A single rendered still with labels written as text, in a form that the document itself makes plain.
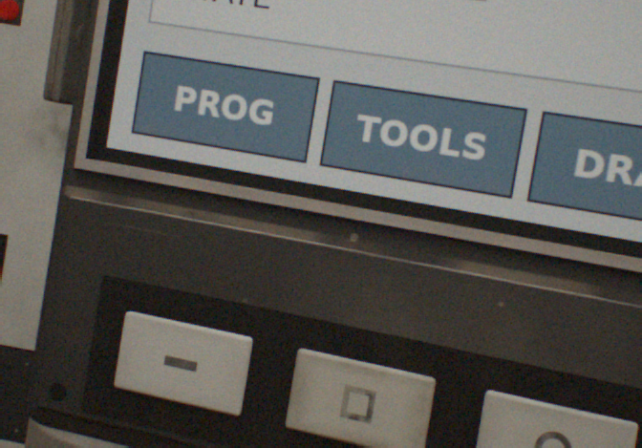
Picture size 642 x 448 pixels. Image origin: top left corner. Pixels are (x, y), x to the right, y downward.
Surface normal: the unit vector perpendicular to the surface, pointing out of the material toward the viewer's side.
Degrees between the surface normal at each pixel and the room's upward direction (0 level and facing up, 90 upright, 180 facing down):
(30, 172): 90
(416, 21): 90
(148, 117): 90
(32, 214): 90
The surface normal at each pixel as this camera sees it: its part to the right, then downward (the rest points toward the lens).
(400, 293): -0.29, 0.00
